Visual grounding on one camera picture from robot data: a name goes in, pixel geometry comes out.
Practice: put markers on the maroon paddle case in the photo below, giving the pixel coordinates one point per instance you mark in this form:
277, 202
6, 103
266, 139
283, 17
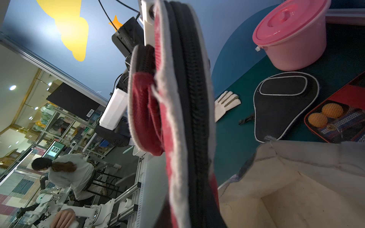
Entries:
171, 112

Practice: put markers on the black paddle case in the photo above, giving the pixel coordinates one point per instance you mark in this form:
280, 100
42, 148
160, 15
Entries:
278, 103

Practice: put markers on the beige canvas tote bag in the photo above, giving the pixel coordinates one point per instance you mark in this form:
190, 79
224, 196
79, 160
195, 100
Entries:
289, 184

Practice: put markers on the black red ping pong case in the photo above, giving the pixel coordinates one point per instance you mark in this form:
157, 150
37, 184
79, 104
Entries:
341, 117

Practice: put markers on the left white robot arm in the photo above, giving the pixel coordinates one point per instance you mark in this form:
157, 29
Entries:
139, 30

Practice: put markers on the beige work glove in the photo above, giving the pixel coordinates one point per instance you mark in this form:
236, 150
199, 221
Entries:
227, 101

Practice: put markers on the person in white shirt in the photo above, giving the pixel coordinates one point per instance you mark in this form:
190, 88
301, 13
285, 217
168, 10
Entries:
72, 171

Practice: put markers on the pink bucket with lid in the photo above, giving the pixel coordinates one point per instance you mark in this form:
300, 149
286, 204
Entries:
293, 35

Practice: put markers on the small green screen tablet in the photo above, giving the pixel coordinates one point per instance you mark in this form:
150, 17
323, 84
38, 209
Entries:
54, 150

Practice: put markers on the black wall monitor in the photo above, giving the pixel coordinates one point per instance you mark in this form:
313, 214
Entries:
73, 101

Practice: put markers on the aluminium back frame rail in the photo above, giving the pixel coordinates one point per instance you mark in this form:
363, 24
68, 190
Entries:
346, 16

